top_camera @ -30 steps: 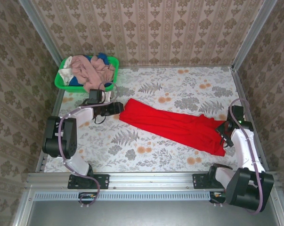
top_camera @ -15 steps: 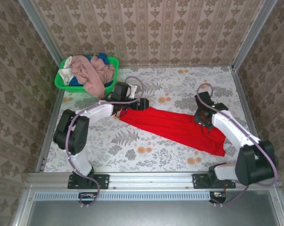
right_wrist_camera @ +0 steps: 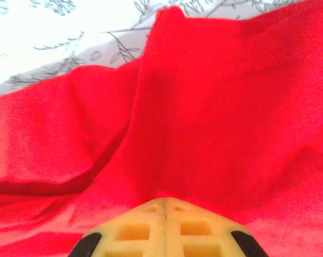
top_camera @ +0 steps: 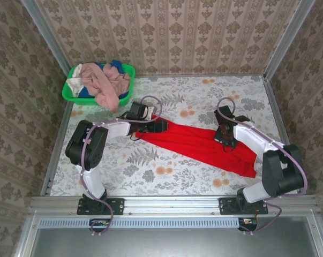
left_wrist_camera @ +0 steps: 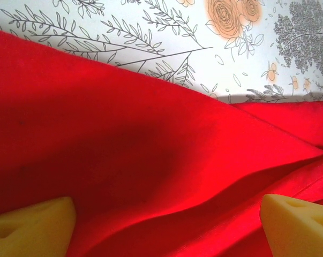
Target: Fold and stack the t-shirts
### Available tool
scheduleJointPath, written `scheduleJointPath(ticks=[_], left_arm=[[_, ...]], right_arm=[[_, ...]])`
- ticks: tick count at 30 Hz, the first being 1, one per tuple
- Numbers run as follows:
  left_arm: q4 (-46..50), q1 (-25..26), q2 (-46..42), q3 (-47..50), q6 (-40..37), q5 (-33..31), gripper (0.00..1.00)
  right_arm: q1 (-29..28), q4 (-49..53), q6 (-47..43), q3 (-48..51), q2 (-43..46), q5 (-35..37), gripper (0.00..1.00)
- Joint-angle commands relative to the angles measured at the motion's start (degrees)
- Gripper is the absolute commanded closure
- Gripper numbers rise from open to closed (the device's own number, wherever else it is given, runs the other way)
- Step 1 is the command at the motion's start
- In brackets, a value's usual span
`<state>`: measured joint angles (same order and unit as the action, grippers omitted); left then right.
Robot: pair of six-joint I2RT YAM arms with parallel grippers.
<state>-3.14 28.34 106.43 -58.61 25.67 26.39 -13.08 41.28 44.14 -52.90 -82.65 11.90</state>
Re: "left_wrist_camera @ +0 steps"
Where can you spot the red t-shirt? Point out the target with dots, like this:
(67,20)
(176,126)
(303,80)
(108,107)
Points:
(123,134)

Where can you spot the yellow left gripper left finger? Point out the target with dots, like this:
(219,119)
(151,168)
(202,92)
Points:
(30,233)

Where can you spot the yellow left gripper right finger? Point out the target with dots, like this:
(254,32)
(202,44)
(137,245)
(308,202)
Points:
(297,230)

